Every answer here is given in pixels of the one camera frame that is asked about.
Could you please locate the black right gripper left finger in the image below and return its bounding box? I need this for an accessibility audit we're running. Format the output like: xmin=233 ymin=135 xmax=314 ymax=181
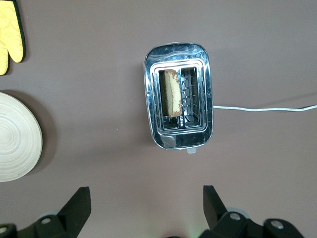
xmin=0 ymin=186 xmax=92 ymax=238

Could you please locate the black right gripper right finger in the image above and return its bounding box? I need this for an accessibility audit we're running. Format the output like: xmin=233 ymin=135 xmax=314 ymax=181
xmin=198 ymin=184 xmax=306 ymax=238

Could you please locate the round light wooden plate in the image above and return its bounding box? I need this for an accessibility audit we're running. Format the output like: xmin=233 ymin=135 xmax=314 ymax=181
xmin=0 ymin=92 xmax=43 ymax=183

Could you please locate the brown toast slice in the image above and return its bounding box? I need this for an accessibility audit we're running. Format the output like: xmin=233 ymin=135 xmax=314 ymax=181
xmin=158 ymin=69 xmax=183 ymax=118

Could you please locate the chrome and beige toaster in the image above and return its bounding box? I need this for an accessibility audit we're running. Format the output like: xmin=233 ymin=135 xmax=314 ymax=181
xmin=143 ymin=42 xmax=214 ymax=155

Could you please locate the yellow quilted oven mitt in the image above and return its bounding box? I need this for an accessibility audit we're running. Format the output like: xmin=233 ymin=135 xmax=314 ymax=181
xmin=0 ymin=0 xmax=27 ymax=76

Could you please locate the white toaster power cord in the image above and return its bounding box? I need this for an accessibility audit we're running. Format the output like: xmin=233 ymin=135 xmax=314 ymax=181
xmin=212 ymin=104 xmax=317 ymax=113

